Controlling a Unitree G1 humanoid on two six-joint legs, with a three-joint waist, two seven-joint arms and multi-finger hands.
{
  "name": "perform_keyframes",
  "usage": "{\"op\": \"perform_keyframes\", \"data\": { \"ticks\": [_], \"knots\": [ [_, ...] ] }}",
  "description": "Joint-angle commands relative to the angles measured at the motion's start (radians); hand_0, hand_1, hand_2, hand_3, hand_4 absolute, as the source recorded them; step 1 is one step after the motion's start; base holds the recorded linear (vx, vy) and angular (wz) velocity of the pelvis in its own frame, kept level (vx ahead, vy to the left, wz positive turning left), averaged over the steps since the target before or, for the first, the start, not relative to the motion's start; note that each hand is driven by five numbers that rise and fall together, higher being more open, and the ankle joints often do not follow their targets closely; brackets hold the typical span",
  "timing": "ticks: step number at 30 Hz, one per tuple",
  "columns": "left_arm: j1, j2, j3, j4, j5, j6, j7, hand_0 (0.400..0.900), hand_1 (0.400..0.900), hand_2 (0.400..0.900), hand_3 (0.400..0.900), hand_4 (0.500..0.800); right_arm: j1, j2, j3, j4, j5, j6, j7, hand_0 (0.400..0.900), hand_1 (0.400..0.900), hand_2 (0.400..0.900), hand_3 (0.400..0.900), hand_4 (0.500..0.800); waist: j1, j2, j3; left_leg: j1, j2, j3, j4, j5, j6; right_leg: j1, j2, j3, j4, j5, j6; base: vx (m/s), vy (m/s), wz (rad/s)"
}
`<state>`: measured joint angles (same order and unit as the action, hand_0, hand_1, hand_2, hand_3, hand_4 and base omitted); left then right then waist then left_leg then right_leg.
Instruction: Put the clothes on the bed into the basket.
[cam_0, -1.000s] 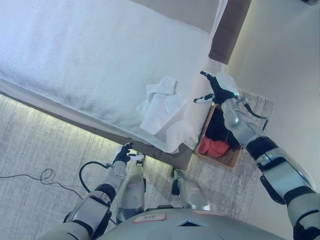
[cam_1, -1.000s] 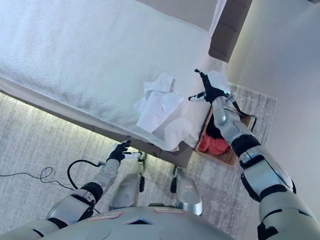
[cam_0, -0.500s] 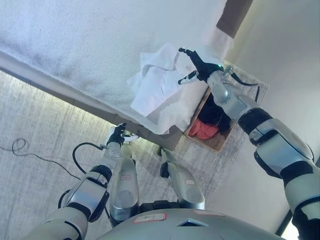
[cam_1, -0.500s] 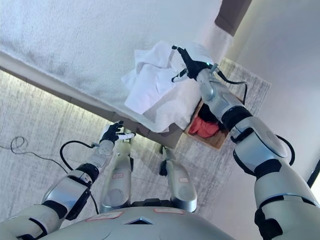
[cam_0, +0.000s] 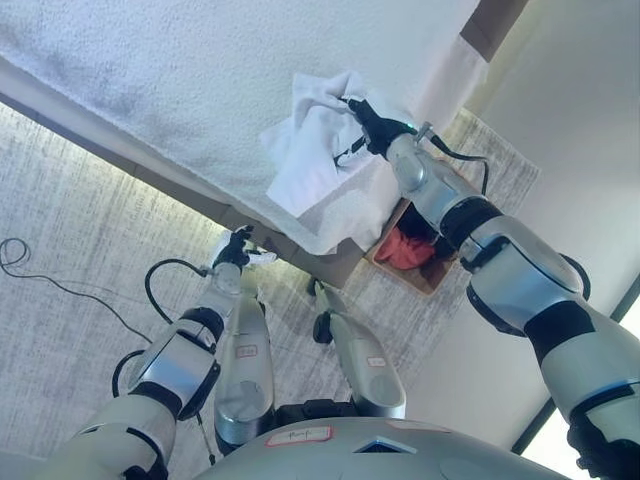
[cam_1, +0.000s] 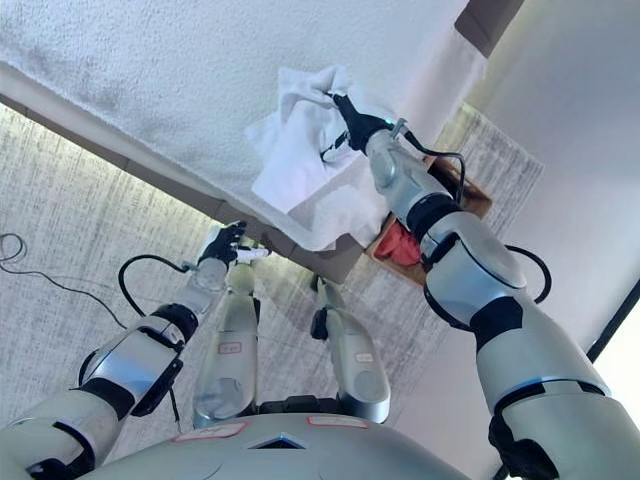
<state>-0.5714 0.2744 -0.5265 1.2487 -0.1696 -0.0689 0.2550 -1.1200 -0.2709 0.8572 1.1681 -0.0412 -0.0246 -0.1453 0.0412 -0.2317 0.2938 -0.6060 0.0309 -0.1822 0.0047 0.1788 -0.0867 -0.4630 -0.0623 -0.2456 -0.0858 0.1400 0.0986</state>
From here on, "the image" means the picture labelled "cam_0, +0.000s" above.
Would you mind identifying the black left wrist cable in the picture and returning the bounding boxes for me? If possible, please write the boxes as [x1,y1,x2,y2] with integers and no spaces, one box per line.
[111,257,210,399]

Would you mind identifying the grey patterned rug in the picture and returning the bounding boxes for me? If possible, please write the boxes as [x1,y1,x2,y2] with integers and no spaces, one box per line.
[0,102,544,480]

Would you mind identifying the white textured blanket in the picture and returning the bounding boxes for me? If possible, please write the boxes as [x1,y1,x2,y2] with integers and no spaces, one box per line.
[0,0,492,257]

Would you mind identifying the thin black floor cable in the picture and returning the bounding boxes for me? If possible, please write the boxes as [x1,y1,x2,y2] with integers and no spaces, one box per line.
[0,236,155,346]

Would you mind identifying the brown bed frame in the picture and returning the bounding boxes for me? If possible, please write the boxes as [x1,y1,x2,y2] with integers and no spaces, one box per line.
[0,0,531,292]

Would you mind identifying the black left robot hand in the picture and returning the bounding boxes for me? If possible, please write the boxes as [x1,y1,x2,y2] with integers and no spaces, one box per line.
[211,224,279,269]

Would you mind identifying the red clothes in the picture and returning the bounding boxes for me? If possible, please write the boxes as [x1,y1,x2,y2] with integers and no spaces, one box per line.
[374,226,437,272]

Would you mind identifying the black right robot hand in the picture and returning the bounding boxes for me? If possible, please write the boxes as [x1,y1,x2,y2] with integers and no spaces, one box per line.
[339,97,418,157]

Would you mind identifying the black clothes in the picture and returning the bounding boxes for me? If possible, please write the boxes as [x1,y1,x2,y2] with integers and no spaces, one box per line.
[398,208,457,257]

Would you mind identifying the silver robot torso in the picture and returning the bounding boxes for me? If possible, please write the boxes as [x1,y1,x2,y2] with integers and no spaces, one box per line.
[193,399,572,480]

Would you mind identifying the white garment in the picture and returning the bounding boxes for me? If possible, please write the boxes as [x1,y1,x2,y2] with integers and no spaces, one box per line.
[259,69,417,220]

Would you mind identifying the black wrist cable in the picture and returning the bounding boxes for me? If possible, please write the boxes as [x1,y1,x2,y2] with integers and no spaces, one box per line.
[111,257,210,399]
[423,129,492,197]

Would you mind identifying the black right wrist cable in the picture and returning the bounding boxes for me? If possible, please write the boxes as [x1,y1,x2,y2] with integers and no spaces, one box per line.
[423,129,492,197]

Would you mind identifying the cardboard box with clothes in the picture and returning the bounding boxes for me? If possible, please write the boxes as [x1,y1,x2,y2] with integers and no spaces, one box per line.
[364,153,462,297]

